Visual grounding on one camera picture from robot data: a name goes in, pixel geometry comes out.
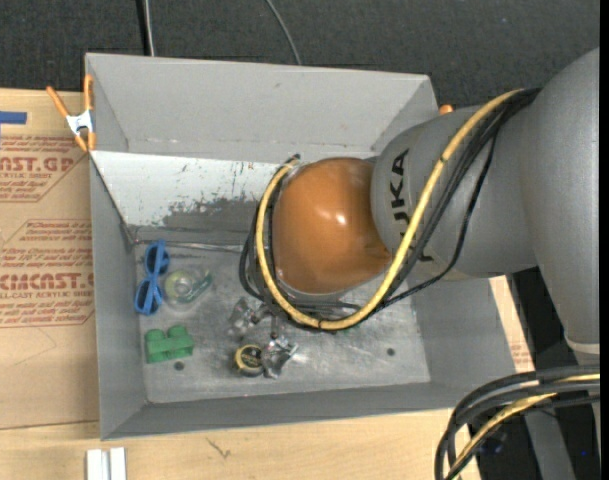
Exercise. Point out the black and yellow tape measure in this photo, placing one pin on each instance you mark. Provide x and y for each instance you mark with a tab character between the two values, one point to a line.
248	360

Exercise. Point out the brown cardboard board, red print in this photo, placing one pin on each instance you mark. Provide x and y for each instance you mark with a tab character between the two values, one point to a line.
39	348

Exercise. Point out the clear and green tape dispenser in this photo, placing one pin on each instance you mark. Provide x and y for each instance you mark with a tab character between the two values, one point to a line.
184	288

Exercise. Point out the green toy building block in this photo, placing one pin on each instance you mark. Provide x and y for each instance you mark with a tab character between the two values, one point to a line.
166	346

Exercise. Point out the blue sunglasses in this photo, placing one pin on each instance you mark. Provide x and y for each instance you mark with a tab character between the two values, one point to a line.
153	280

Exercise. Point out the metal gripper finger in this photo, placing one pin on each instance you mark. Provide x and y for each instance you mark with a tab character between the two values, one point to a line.
244	315
279	353

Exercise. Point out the grey metal bin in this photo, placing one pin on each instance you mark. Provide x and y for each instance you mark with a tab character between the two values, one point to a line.
224	113

